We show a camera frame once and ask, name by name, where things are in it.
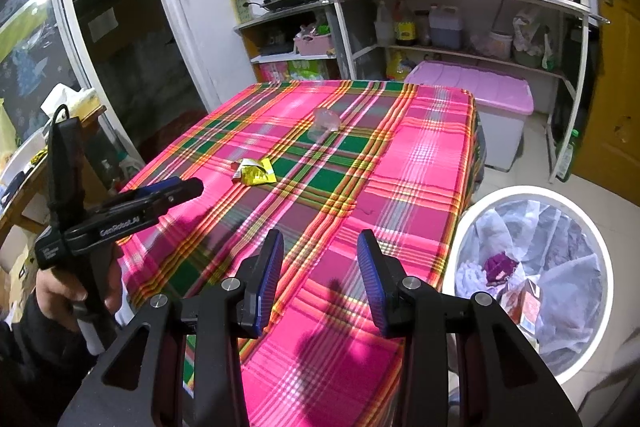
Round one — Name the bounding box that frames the yellow snack wrapper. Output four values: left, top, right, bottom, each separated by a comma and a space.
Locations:
232, 157, 277, 186

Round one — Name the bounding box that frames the purple snack wrapper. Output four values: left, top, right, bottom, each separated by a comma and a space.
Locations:
484, 253, 518, 286

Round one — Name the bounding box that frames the strawberry milk carton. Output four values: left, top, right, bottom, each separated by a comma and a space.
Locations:
500, 280, 541, 338

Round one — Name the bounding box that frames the clear plastic cup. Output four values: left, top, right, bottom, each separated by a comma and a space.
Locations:
307, 107, 341, 143

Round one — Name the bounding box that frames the white trash bin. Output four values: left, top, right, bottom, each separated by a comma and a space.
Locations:
442, 185, 614, 384

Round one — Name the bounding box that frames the grey kitchen shelf unit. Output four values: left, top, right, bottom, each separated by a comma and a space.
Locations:
319, 0, 611, 182

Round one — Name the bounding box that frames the person's left hand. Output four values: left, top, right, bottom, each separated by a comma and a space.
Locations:
34, 243, 124, 333

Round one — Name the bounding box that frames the wooden side table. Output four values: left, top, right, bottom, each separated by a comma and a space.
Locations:
1, 104, 106, 246

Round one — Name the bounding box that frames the tissue box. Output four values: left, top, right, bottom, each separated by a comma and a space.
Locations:
40, 83, 101, 119

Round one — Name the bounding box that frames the pink plaid tablecloth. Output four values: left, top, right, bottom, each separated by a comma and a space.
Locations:
120, 80, 482, 426

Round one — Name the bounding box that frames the pink lidded storage box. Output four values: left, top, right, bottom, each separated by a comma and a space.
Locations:
406, 61, 534, 171

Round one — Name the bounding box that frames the small wooden shelf cabinet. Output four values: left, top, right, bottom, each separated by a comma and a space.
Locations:
235, 1, 349, 82

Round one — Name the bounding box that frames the white power strip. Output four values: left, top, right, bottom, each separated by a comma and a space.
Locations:
231, 0, 254, 24

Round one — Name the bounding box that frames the pink plastic basket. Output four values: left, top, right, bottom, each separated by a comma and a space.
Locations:
294, 34, 334, 56

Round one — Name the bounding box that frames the yellow label bottle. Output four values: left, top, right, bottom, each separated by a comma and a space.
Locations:
394, 0, 418, 46

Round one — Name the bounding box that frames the yellow wooden door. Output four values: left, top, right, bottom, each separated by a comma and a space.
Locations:
575, 0, 639, 204

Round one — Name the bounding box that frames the blue liquid jug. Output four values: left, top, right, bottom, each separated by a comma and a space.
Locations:
428, 5, 463, 51

